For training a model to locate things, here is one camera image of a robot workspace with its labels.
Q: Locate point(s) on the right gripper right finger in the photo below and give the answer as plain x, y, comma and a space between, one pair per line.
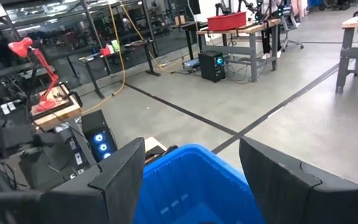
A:
284, 193

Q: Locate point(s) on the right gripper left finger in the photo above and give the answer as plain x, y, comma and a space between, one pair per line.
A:
117, 174

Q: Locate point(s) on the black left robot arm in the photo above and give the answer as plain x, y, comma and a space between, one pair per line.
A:
57, 155

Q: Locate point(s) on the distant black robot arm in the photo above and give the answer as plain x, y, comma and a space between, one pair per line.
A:
267, 11
225, 7

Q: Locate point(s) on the blue plastic bin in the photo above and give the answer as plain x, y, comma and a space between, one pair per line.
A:
191, 186

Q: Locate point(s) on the red plastic bin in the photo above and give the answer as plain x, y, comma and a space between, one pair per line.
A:
227, 21

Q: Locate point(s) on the black computer tower blue fans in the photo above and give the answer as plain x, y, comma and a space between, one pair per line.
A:
92, 124

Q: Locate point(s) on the small wooden workbench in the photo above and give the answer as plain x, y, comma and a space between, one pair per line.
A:
57, 115

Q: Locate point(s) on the black standing desk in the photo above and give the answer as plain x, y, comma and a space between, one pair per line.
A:
189, 40
148, 57

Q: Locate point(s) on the small red box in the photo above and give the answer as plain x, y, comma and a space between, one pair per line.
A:
105, 51

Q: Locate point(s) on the green container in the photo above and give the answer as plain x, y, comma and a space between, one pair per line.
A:
115, 46

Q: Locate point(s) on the red desk lamp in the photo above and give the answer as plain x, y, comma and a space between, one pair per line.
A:
45, 65

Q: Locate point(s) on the black computer tower blue fan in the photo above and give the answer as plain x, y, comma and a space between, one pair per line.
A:
208, 67

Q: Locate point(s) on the person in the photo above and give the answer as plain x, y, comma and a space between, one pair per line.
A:
267, 40

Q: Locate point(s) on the wooden workbench grey legs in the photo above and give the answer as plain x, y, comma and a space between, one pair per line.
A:
250, 28
348, 53

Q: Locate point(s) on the grey office chair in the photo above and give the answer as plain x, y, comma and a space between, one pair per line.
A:
291, 31

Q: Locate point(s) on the pink jacket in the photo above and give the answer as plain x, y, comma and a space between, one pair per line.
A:
296, 9

